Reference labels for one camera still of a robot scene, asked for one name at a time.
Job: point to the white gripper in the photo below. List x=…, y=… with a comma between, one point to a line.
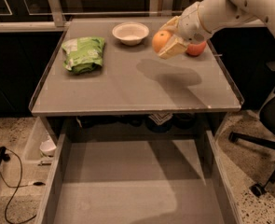
x=189, y=24

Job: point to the orange fruit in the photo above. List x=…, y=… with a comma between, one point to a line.
x=160, y=39

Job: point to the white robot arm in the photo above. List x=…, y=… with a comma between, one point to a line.
x=202, y=20

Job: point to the grey counter cabinet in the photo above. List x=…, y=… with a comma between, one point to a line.
x=133, y=80

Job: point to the grey open top drawer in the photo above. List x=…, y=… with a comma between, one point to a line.
x=132, y=178

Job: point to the red apple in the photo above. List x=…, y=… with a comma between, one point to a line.
x=195, y=49

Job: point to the white paper bowl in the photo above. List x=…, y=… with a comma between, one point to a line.
x=130, y=33

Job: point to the green snack bag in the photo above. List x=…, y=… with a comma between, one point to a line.
x=83, y=54

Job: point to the white cup in bin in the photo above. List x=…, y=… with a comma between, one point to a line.
x=47, y=148

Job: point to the metal rail bracket centre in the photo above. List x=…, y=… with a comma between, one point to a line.
x=166, y=7

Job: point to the metal rail bracket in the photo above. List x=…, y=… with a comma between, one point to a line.
x=56, y=12
x=166, y=7

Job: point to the horizontal metal rail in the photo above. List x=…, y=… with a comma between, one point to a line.
x=38, y=26

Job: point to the metal rail bracket left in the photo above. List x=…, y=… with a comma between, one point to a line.
x=56, y=12

